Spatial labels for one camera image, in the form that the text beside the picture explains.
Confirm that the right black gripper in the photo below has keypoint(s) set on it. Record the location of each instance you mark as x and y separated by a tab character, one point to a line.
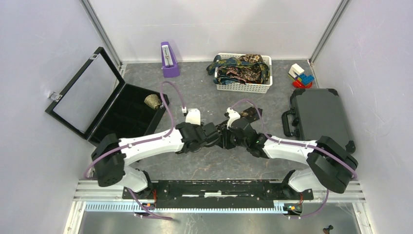
223	139

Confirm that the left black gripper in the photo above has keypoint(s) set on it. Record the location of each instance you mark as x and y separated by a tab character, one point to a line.
196	126

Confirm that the black gold floral tie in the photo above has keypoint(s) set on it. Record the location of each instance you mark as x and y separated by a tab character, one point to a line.
251	114

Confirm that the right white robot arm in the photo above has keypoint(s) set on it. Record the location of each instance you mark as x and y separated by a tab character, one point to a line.
329	166

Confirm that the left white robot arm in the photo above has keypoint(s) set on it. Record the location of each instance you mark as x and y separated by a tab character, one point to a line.
113	157

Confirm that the pile of patterned ties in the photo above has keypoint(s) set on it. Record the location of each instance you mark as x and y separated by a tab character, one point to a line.
246	69

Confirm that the white perforated basket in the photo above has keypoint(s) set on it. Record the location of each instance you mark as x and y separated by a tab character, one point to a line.
249	88

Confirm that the rolled gold tie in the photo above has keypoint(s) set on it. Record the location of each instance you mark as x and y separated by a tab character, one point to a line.
153	101

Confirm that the purple metronome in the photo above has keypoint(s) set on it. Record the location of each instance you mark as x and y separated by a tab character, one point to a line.
170	66

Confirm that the dark grey hard case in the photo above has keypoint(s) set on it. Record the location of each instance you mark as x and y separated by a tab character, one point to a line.
318	112

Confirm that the colourful toy blocks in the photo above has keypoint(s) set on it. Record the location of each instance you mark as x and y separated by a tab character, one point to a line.
300	79

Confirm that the black display box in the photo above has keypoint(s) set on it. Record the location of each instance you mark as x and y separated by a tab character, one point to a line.
97	102

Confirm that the small black knob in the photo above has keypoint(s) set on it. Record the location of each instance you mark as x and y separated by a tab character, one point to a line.
327	229

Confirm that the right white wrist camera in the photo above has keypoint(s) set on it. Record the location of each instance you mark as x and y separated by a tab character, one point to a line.
232	117

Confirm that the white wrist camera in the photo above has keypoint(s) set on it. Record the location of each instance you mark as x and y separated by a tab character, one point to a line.
192	115
232	117

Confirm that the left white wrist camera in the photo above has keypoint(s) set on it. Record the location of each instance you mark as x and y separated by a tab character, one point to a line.
192	115

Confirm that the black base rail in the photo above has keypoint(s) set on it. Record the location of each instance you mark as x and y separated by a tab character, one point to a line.
221	194

